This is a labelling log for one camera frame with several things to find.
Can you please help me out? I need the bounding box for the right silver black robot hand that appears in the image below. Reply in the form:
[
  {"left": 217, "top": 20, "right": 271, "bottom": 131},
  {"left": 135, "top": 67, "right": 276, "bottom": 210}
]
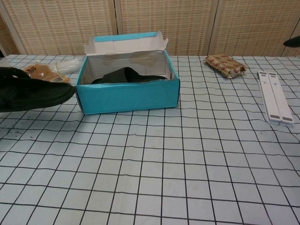
[{"left": 283, "top": 36, "right": 300, "bottom": 47}]

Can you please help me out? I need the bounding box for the black rubber slipper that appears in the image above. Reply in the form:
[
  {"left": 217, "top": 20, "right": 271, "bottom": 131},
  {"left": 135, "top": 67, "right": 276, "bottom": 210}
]
[
  {"left": 92, "top": 67, "right": 168, "bottom": 84},
  {"left": 0, "top": 66, "right": 77, "bottom": 113}
]

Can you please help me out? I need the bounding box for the turquoise cardboard shoe box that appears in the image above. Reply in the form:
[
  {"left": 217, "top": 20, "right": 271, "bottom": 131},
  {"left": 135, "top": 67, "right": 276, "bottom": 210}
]
[{"left": 75, "top": 31, "right": 181, "bottom": 115}]

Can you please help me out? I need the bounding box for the white flat rectangular device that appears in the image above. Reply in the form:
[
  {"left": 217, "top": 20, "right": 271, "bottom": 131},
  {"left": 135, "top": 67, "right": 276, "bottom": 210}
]
[{"left": 257, "top": 70, "right": 295, "bottom": 127}]

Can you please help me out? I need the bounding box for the gold foil snack package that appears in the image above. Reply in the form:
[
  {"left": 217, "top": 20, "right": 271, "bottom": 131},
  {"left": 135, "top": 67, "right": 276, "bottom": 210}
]
[{"left": 203, "top": 55, "right": 249, "bottom": 80}]

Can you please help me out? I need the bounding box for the bamboo folding screen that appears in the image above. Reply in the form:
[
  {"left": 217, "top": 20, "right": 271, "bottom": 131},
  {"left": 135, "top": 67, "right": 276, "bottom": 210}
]
[{"left": 0, "top": 0, "right": 300, "bottom": 57}]

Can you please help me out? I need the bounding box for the blue checked tablecloth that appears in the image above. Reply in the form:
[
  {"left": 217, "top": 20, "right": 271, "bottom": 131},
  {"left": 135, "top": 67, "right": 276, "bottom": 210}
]
[{"left": 0, "top": 55, "right": 300, "bottom": 225}]

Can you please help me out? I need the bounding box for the clear pack of white sticks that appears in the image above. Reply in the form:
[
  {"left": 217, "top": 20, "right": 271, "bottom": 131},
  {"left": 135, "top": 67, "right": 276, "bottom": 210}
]
[{"left": 49, "top": 58, "right": 86, "bottom": 75}]

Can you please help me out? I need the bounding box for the brown sauce pouch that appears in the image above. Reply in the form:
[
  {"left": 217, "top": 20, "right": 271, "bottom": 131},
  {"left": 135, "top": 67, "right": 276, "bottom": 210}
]
[{"left": 23, "top": 63, "right": 72, "bottom": 83}]

